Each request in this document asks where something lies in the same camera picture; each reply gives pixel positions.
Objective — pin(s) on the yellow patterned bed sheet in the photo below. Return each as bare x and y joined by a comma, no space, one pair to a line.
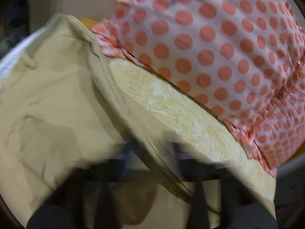
207,136

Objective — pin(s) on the left pink polka-dot pillow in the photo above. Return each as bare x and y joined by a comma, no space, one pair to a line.
241,59

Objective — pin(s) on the khaki beige pants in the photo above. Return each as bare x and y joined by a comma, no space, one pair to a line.
61,108

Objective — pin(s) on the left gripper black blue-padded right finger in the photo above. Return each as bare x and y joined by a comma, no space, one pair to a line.
240,208

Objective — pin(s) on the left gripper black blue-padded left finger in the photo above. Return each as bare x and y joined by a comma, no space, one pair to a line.
64,208

